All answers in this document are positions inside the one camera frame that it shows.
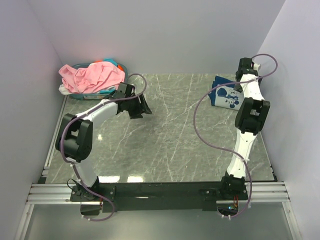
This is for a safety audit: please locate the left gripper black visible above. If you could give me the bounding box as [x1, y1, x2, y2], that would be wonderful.
[125, 93, 152, 120]

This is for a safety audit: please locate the dark blue t shirt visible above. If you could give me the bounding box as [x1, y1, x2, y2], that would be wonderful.
[208, 75, 244, 111]

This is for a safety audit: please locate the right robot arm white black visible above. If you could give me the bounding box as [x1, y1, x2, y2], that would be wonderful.
[219, 57, 271, 200]

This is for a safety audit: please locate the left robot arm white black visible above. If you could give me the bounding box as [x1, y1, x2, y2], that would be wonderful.
[55, 82, 152, 201]

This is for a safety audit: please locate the teal laundry basket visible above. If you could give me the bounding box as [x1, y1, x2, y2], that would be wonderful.
[69, 62, 129, 100]

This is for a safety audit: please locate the orange garment in basket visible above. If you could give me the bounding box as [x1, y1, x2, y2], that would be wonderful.
[94, 58, 127, 72]

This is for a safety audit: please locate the pink t shirt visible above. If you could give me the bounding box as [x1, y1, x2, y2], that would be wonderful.
[58, 61, 125, 94]

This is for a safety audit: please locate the white garment in basket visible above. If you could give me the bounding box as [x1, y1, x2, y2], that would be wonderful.
[58, 84, 72, 96]

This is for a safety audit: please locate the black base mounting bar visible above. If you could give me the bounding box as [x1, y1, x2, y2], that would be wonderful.
[70, 181, 248, 216]

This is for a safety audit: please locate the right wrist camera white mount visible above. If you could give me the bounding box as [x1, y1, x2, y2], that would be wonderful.
[253, 63, 261, 71]

